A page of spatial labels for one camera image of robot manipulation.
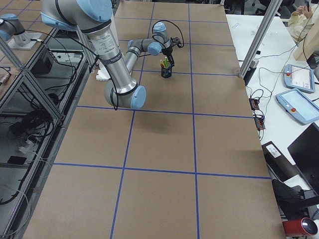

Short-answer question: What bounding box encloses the black mesh pen cup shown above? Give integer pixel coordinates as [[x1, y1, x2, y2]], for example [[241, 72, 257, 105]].
[[161, 65, 172, 78]]

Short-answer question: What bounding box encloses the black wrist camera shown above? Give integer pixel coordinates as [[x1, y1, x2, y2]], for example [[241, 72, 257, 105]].
[[170, 37, 184, 48]]

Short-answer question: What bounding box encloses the aluminium frame post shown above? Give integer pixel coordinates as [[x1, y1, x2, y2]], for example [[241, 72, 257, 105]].
[[237, 0, 282, 78]]

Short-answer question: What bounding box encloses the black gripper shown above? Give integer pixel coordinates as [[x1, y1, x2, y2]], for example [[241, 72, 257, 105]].
[[162, 47, 175, 67]]

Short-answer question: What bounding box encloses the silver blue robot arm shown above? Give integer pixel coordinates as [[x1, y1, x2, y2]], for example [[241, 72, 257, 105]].
[[41, 0, 181, 109]]

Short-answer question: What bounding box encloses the green marker pen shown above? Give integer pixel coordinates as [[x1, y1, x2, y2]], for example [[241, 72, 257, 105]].
[[160, 60, 172, 72]]

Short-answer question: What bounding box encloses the near blue teach pendant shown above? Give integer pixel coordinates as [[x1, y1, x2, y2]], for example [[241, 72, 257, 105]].
[[276, 88, 319, 125]]

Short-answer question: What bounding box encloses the far blue teach pendant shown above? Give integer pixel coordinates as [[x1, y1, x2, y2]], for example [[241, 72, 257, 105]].
[[284, 64, 316, 93]]

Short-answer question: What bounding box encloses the blue teach pendant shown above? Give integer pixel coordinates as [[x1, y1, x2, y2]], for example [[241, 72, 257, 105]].
[[276, 88, 319, 125], [284, 64, 316, 93]]

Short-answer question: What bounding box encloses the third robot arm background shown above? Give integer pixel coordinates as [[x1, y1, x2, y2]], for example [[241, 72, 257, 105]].
[[0, 13, 42, 50]]

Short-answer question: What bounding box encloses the person in cream top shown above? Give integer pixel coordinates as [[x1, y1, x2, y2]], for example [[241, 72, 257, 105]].
[[287, 3, 319, 43]]

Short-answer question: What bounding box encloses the black monitor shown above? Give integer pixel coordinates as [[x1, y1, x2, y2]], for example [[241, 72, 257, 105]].
[[288, 122, 319, 193]]

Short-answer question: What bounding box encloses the red white marker pen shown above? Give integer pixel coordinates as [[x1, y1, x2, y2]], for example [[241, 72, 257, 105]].
[[164, 56, 168, 67]]

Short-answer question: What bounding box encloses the red cylindrical bottle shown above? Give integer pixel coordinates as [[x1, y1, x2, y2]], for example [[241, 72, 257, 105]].
[[282, 218, 319, 237]]

